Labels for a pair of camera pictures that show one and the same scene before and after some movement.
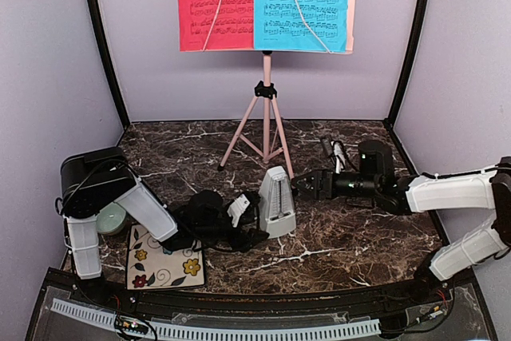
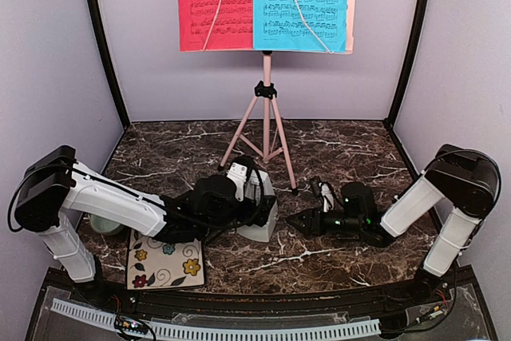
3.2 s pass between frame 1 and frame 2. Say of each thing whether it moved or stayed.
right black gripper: moved
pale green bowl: stayed
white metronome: moved
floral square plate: stayed
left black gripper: moved
